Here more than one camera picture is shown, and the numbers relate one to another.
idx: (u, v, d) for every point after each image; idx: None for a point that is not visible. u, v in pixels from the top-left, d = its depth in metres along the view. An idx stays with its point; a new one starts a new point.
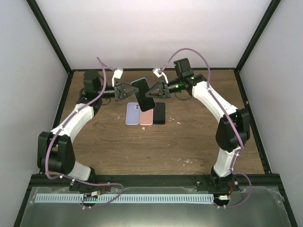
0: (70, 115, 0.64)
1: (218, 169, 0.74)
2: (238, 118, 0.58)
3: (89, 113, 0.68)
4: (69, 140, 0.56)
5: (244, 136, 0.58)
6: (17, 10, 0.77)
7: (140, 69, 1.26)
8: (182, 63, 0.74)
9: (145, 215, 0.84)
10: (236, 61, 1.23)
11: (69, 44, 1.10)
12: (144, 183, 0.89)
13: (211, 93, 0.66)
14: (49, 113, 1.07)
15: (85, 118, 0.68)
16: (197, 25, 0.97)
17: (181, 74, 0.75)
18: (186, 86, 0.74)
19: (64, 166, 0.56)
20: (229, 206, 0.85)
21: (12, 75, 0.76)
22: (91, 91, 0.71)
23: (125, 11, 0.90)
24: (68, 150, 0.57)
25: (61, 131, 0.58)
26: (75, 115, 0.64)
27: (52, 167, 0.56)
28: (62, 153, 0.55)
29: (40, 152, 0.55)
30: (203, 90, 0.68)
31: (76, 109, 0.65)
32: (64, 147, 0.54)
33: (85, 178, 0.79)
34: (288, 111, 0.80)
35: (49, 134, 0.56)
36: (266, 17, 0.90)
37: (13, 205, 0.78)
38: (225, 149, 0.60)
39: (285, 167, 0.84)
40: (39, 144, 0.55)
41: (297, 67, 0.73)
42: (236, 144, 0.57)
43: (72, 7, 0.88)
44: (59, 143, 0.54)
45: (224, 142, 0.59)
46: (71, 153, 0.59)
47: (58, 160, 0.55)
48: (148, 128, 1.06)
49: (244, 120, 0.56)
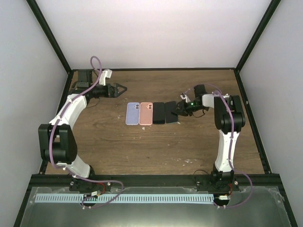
0: (64, 105, 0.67)
1: (217, 162, 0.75)
2: (232, 103, 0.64)
3: (82, 102, 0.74)
4: (69, 128, 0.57)
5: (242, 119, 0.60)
6: (17, 11, 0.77)
7: (140, 69, 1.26)
8: (198, 86, 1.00)
9: (145, 215, 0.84)
10: (236, 61, 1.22)
11: (68, 44, 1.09)
12: (144, 183, 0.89)
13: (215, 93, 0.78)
14: (49, 112, 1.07)
15: (80, 108, 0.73)
16: (197, 24, 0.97)
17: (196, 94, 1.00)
18: (198, 100, 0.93)
19: (68, 154, 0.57)
20: (229, 206, 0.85)
21: (12, 75, 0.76)
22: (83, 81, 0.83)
23: (125, 11, 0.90)
24: (71, 138, 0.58)
25: (59, 120, 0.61)
26: (70, 104, 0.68)
27: (58, 157, 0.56)
28: (65, 141, 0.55)
29: (42, 144, 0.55)
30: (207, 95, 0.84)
31: (70, 99, 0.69)
32: (66, 135, 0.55)
33: (85, 175, 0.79)
34: (288, 109, 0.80)
35: (48, 125, 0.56)
36: (266, 17, 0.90)
37: (13, 205, 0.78)
38: (220, 128, 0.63)
39: (285, 167, 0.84)
40: (39, 136, 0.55)
41: (298, 67, 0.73)
42: (227, 119, 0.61)
43: (71, 6, 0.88)
44: (60, 132, 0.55)
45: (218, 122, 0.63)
46: (73, 142, 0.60)
47: (63, 149, 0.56)
48: (148, 128, 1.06)
49: (236, 101, 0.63)
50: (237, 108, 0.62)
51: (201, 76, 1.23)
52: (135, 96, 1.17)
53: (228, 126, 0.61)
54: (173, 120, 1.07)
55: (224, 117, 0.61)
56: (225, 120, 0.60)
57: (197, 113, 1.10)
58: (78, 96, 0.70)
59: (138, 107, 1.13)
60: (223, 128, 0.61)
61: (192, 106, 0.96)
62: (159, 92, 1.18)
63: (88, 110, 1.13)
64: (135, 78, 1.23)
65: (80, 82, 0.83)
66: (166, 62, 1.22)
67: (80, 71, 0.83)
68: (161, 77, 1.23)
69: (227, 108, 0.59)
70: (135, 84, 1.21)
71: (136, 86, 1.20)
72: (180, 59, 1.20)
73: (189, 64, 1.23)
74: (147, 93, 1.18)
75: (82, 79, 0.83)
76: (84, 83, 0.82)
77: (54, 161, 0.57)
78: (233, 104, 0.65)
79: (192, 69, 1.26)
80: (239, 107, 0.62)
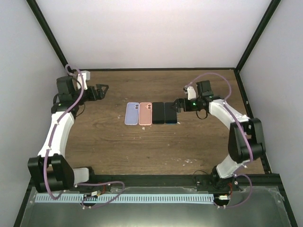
0: (51, 129, 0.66)
1: (221, 170, 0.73)
2: (251, 128, 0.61)
3: (69, 118, 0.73)
4: (62, 158, 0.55)
5: (259, 149, 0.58)
6: (17, 12, 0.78)
7: (140, 69, 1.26)
8: (202, 84, 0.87)
9: (145, 215, 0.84)
10: (236, 61, 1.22)
11: (69, 44, 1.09)
12: (144, 183, 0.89)
13: (225, 107, 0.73)
14: (49, 112, 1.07)
15: (67, 126, 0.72)
16: (197, 24, 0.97)
17: (200, 93, 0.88)
18: (203, 104, 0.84)
19: (65, 183, 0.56)
20: (229, 206, 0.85)
21: (12, 75, 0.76)
22: (66, 93, 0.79)
23: (125, 11, 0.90)
24: (65, 167, 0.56)
25: (49, 151, 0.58)
26: (57, 126, 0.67)
27: (55, 187, 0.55)
28: (59, 172, 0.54)
29: (36, 178, 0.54)
30: (218, 104, 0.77)
31: (56, 121, 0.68)
32: (60, 166, 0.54)
33: (86, 178, 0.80)
34: (289, 110, 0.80)
35: (38, 159, 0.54)
36: (266, 18, 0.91)
37: (13, 205, 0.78)
38: (236, 160, 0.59)
39: (285, 167, 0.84)
40: (31, 172, 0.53)
41: (298, 67, 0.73)
42: (244, 149, 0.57)
43: (71, 7, 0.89)
44: (53, 164, 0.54)
45: (234, 152, 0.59)
46: (68, 169, 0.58)
47: (59, 179, 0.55)
48: (148, 128, 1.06)
49: (256, 129, 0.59)
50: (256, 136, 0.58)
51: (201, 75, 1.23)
52: (135, 96, 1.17)
53: (245, 157, 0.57)
54: (172, 120, 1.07)
55: (242, 148, 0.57)
56: (241, 152, 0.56)
57: (200, 115, 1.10)
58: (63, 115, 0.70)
59: (137, 107, 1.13)
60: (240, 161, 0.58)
61: (194, 105, 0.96)
62: (159, 92, 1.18)
63: (88, 110, 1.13)
64: (134, 78, 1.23)
65: (62, 94, 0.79)
66: (166, 63, 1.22)
67: (58, 83, 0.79)
68: (160, 77, 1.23)
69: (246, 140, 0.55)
70: (134, 84, 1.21)
71: (135, 86, 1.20)
72: (181, 59, 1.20)
73: (189, 64, 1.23)
74: (147, 93, 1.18)
75: (63, 91, 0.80)
76: (66, 95, 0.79)
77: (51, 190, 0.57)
78: (251, 128, 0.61)
79: (192, 69, 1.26)
80: (259, 136, 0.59)
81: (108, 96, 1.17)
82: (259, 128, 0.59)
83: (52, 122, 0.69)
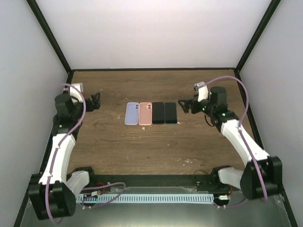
0: (53, 153, 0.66)
1: (224, 178, 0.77)
2: (268, 165, 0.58)
3: (71, 140, 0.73)
4: (64, 184, 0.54)
5: (273, 188, 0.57)
6: (18, 12, 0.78)
7: (140, 69, 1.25)
8: (218, 96, 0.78)
9: (145, 215, 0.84)
10: (237, 61, 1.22)
11: (69, 44, 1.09)
12: (144, 183, 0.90)
13: (240, 135, 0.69)
14: (48, 113, 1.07)
15: (69, 148, 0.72)
16: (197, 24, 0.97)
17: (215, 102, 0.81)
18: (215, 120, 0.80)
19: (66, 209, 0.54)
20: (229, 206, 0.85)
21: (12, 75, 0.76)
22: (66, 115, 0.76)
23: (125, 11, 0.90)
24: (67, 193, 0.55)
25: (50, 178, 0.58)
26: (58, 151, 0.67)
27: (56, 213, 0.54)
28: (60, 199, 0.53)
29: (37, 205, 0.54)
30: (234, 128, 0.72)
31: (57, 145, 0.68)
32: (60, 193, 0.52)
33: (86, 182, 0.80)
34: (289, 110, 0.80)
35: (39, 186, 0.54)
36: (266, 18, 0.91)
37: (13, 205, 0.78)
38: (249, 196, 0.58)
39: (285, 167, 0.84)
40: (32, 200, 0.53)
41: (298, 67, 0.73)
42: (258, 187, 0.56)
43: (71, 7, 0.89)
44: (54, 192, 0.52)
45: (247, 187, 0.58)
46: (70, 194, 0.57)
47: (60, 205, 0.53)
48: (148, 128, 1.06)
49: (275, 169, 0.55)
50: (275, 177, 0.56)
51: (201, 75, 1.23)
52: (135, 96, 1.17)
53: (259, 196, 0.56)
54: (172, 120, 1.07)
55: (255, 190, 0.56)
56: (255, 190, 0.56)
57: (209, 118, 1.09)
58: (64, 138, 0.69)
59: (137, 107, 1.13)
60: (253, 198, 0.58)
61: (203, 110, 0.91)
62: (159, 91, 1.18)
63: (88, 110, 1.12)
64: (134, 78, 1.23)
65: (61, 115, 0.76)
66: (165, 63, 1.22)
67: (57, 105, 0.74)
68: (160, 77, 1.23)
69: (262, 183, 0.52)
70: (134, 84, 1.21)
71: (136, 86, 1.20)
72: (181, 59, 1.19)
73: (189, 64, 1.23)
74: (147, 93, 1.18)
75: (62, 111, 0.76)
76: (66, 115, 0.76)
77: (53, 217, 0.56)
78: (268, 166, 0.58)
79: (192, 69, 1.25)
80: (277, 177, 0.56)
81: (108, 96, 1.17)
82: (278, 170, 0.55)
83: (53, 145, 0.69)
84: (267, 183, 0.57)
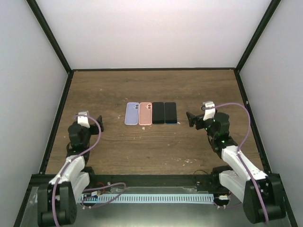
0: (64, 165, 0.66)
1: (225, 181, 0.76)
2: (269, 186, 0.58)
3: (80, 162, 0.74)
4: (70, 185, 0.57)
5: (276, 210, 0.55)
6: (19, 13, 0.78)
7: (140, 69, 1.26)
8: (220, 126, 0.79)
9: (146, 215, 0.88)
10: (237, 61, 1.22)
11: (69, 44, 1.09)
12: (144, 183, 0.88)
13: (238, 159, 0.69)
14: (49, 113, 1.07)
15: (78, 167, 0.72)
16: (197, 24, 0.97)
17: (217, 130, 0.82)
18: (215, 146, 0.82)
19: (66, 213, 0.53)
20: (229, 206, 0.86)
21: (12, 75, 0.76)
22: (78, 143, 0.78)
23: (126, 12, 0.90)
24: (71, 196, 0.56)
25: (59, 179, 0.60)
26: (69, 164, 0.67)
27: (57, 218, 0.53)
28: (65, 200, 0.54)
29: (42, 204, 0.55)
30: (232, 152, 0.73)
31: (69, 160, 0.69)
32: (66, 192, 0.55)
33: (86, 183, 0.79)
34: (289, 110, 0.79)
35: (48, 186, 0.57)
36: (266, 17, 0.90)
37: (13, 205, 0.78)
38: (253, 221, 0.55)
39: (285, 168, 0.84)
40: (39, 198, 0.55)
41: (298, 67, 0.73)
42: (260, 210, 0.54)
43: (71, 7, 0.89)
44: (60, 190, 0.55)
45: (249, 211, 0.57)
46: (73, 200, 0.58)
47: (62, 208, 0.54)
48: (148, 128, 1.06)
49: (274, 188, 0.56)
50: (275, 197, 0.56)
51: (201, 75, 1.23)
52: (135, 96, 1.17)
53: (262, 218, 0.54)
54: (172, 120, 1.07)
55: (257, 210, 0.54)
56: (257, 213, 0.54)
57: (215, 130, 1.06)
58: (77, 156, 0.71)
59: (137, 107, 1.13)
60: (257, 221, 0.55)
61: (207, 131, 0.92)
62: (159, 91, 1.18)
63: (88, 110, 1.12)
64: (134, 78, 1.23)
65: (73, 142, 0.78)
66: (165, 63, 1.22)
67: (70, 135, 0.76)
68: (160, 77, 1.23)
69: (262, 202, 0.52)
70: (134, 84, 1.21)
71: (135, 86, 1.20)
72: (181, 59, 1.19)
73: (189, 64, 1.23)
74: (147, 93, 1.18)
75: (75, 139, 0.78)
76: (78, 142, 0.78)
77: (53, 224, 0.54)
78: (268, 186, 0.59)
79: (192, 69, 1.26)
80: (278, 196, 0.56)
81: (108, 96, 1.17)
82: (277, 189, 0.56)
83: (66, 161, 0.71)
84: (269, 205, 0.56)
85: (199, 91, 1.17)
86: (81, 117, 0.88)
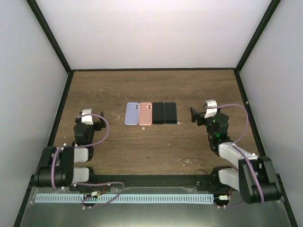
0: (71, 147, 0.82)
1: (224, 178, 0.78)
2: (262, 167, 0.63)
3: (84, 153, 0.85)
4: (70, 154, 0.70)
5: (270, 188, 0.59)
6: (19, 13, 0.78)
7: (140, 69, 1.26)
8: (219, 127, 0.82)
9: (145, 215, 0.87)
10: (237, 61, 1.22)
11: (69, 44, 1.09)
12: (144, 183, 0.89)
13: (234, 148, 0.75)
14: (49, 113, 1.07)
15: (83, 155, 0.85)
16: (197, 24, 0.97)
17: (216, 130, 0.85)
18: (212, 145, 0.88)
19: (63, 177, 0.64)
20: (229, 206, 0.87)
21: (12, 75, 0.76)
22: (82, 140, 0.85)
23: (126, 11, 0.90)
24: (68, 163, 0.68)
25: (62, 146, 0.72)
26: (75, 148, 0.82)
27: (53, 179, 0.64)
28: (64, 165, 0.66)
29: (43, 162, 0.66)
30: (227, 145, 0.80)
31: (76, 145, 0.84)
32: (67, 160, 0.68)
33: (85, 178, 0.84)
34: (289, 110, 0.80)
35: (51, 149, 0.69)
36: (266, 17, 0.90)
37: (13, 205, 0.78)
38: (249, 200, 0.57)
39: (285, 168, 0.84)
40: (42, 157, 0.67)
41: (298, 67, 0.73)
42: (255, 187, 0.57)
43: (71, 7, 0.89)
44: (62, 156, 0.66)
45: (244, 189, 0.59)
46: (69, 167, 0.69)
47: (60, 172, 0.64)
48: (148, 129, 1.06)
49: (266, 167, 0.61)
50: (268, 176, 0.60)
51: (201, 75, 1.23)
52: (135, 96, 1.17)
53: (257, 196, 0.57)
54: (172, 120, 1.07)
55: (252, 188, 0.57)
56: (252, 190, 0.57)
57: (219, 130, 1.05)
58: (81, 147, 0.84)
59: (137, 107, 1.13)
60: (253, 200, 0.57)
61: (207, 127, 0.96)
62: (159, 92, 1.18)
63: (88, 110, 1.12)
64: (134, 78, 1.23)
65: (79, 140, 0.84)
66: (165, 63, 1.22)
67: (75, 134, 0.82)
68: (160, 77, 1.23)
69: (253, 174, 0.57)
70: (134, 84, 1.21)
71: (136, 86, 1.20)
72: (181, 59, 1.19)
73: (189, 64, 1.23)
74: (147, 93, 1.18)
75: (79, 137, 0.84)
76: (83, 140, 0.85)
77: (49, 184, 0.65)
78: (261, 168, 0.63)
79: (192, 69, 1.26)
80: (271, 176, 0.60)
81: (108, 96, 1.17)
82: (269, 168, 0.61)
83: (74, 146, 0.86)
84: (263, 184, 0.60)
85: (199, 91, 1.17)
86: (86, 116, 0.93)
